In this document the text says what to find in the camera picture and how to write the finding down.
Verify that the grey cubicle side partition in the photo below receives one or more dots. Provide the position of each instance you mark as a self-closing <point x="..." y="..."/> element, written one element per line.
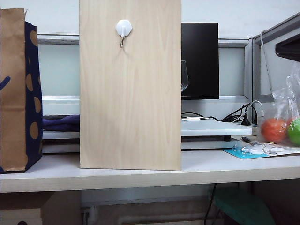
<point x="260" y="70"/>

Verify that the grey cubicle back partition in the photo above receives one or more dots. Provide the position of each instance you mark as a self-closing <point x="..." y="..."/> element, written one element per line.
<point x="232" y="70"/>

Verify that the orange round fruit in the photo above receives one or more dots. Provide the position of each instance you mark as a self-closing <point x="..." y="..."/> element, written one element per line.
<point x="273" y="130"/>

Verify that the white flat adapter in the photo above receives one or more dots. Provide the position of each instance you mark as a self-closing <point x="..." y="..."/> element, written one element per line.
<point x="192" y="118"/>

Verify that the clear plastic bag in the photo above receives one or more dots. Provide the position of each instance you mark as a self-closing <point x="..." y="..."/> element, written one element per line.
<point x="284" y="103"/>

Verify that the brown luckin coffee paper bag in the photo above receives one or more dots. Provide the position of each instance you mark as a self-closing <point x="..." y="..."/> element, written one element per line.
<point x="12" y="93"/>

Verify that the purple cloth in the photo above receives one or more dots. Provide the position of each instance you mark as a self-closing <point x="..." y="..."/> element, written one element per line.
<point x="61" y="123"/>

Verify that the black pen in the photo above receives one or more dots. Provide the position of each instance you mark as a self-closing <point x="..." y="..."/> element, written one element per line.
<point x="248" y="140"/>

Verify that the blue hook packaging card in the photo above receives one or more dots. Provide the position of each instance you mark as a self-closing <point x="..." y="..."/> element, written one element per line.
<point x="239" y="153"/>

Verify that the green plastic bin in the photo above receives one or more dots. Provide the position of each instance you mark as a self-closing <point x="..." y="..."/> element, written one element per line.
<point x="241" y="208"/>

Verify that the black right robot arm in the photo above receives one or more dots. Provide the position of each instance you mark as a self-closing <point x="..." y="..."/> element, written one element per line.
<point x="289" y="48"/>

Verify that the green round fruit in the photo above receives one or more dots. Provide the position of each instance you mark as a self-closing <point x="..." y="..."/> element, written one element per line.
<point x="294" y="133"/>

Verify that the black computer monitor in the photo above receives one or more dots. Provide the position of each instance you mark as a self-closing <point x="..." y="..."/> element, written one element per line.
<point x="201" y="58"/>

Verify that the white adhesive wall hook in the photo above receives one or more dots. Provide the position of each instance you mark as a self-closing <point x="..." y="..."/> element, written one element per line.
<point x="123" y="27"/>

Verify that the white desk riser platform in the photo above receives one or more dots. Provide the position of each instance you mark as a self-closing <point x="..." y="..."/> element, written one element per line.
<point x="61" y="140"/>
<point x="211" y="129"/>

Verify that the clear wine glass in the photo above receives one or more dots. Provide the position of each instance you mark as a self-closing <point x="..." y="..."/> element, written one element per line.
<point x="184" y="79"/>

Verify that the light wooden board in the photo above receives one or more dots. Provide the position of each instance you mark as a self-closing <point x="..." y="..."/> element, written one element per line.
<point x="140" y="105"/>

